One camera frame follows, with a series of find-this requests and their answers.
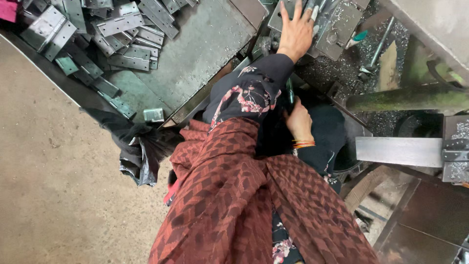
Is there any grey metal clamp bracket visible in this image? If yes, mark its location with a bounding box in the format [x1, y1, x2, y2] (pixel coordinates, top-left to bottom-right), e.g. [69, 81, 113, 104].
[441, 115, 469, 184]

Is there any flat steel bar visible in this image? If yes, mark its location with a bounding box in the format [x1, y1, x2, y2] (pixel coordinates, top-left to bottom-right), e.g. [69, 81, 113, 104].
[355, 137, 444, 168]

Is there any grey machine housing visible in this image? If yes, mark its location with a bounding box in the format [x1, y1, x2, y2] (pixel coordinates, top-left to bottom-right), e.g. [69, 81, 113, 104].
[379, 0, 469, 86]

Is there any red patterned shawl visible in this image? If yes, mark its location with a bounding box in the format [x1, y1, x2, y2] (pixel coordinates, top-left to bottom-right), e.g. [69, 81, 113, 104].
[148, 117, 380, 264]

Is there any small folded metal hinge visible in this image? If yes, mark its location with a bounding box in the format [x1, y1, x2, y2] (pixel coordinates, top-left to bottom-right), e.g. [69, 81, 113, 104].
[143, 108, 165, 123]

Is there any pile of grey metal hinges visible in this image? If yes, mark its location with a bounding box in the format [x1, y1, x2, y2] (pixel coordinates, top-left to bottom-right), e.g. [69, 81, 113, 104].
[19, 0, 199, 120]

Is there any green machine column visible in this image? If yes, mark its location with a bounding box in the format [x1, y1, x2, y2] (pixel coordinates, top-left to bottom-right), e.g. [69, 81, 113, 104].
[345, 84, 469, 113]

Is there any large grey metal tray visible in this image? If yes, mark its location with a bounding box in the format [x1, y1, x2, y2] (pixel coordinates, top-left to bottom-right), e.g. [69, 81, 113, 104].
[104, 0, 269, 123]

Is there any person's left hand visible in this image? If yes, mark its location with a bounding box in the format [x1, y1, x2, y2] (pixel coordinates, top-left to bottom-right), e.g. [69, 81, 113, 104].
[277, 0, 320, 64]

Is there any brown cardboard piece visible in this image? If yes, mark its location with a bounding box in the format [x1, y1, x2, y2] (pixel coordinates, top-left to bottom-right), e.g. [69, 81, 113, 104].
[344, 165, 393, 214]

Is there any heap of metal shavings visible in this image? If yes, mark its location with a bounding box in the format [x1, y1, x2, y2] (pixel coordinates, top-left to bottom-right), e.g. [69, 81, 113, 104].
[295, 18, 410, 137]

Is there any grey metal hinge plate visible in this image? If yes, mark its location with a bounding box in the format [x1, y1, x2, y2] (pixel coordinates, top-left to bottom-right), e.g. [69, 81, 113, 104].
[267, 0, 364, 61]

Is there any green lever handle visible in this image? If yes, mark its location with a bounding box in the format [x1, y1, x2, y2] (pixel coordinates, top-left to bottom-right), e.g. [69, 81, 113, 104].
[286, 77, 296, 108]

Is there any long steel rod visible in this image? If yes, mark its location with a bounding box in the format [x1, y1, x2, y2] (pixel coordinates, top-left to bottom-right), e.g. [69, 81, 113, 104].
[360, 16, 396, 75]

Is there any black plastic bag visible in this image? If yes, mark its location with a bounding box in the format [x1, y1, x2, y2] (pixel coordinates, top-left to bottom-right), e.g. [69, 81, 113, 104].
[80, 107, 184, 187]

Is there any dark floral dress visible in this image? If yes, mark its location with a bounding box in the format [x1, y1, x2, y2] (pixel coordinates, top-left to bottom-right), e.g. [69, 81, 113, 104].
[270, 211, 305, 264]

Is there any dark metal sheet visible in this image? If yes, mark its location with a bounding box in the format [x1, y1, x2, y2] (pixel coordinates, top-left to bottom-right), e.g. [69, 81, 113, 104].
[373, 179, 469, 264]

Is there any person's right hand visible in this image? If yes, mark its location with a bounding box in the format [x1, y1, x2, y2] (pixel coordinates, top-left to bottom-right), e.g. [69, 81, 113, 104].
[282, 96, 316, 142]

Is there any green-handled screwdriver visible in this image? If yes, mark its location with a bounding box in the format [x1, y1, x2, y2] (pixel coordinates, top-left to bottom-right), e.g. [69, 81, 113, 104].
[344, 30, 369, 49]

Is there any pink cloth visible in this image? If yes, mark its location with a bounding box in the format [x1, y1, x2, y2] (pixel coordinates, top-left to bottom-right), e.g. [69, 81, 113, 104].
[0, 0, 20, 23]

